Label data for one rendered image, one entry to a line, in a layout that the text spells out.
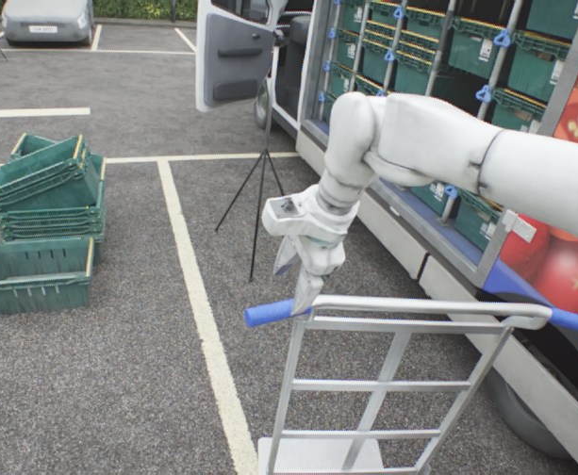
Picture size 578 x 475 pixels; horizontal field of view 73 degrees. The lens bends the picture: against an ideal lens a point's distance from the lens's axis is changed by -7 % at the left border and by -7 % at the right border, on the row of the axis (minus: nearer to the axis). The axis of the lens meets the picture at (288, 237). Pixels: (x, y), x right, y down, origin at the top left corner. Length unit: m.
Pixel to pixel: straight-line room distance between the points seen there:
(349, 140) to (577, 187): 0.22
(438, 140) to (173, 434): 1.85
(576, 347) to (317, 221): 1.55
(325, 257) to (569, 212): 0.34
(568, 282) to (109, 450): 2.02
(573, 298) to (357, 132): 1.57
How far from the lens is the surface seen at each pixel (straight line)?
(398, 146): 0.41
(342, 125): 0.46
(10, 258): 2.95
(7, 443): 2.21
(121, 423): 2.12
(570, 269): 1.90
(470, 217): 2.45
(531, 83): 2.24
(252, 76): 4.89
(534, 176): 0.36
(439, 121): 0.39
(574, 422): 2.09
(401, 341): 1.10
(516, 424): 2.46
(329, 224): 0.55
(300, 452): 2.03
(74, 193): 2.71
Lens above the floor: 1.77
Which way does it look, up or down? 33 degrees down
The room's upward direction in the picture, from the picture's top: 9 degrees clockwise
